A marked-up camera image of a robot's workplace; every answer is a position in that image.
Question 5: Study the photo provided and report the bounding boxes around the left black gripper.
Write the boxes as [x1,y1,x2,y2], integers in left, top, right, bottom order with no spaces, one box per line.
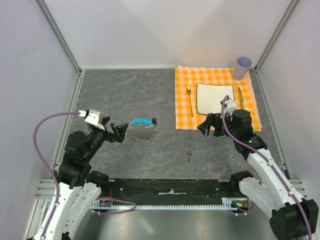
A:
[84,116,129,162]

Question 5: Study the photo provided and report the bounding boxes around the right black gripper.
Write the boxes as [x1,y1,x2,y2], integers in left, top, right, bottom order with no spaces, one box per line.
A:
[196,111,239,140]

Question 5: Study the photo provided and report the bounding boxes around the small silver key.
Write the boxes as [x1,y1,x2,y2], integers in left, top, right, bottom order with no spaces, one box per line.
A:
[186,150,192,162]

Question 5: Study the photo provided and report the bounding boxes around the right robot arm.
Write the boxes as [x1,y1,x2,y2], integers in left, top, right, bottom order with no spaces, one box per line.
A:
[197,109,319,240]

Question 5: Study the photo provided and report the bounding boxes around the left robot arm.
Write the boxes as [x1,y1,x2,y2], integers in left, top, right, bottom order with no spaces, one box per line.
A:
[33,123,129,240]

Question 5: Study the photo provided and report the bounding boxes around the white square plate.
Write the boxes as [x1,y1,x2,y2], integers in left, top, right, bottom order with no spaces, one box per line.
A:
[196,83,235,115]

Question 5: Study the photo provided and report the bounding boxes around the gold knife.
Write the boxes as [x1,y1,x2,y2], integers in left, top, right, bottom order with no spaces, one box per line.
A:
[238,87,245,110]

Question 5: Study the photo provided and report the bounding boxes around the orange checkered cloth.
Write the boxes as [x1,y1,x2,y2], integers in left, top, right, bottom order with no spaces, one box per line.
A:
[174,65,262,132]

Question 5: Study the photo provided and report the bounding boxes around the lilac cup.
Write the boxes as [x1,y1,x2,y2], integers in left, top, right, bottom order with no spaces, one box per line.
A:
[232,56,252,81]

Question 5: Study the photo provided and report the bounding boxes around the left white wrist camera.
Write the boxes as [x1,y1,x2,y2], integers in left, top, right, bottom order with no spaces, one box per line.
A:
[78,109,104,126]

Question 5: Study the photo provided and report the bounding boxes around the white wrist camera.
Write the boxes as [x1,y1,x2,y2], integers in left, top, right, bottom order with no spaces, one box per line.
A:
[78,109,104,126]
[220,98,237,116]

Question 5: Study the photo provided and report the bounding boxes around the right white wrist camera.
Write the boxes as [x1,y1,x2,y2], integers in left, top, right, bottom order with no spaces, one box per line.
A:
[220,98,237,116]

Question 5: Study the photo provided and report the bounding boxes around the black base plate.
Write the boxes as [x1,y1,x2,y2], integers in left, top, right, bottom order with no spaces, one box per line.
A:
[100,178,245,206]

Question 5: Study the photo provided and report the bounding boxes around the grey cable duct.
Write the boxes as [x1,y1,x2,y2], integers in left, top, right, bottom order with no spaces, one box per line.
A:
[89,198,249,213]

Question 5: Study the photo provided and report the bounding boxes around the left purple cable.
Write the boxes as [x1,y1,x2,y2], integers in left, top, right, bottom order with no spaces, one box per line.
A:
[33,111,83,238]

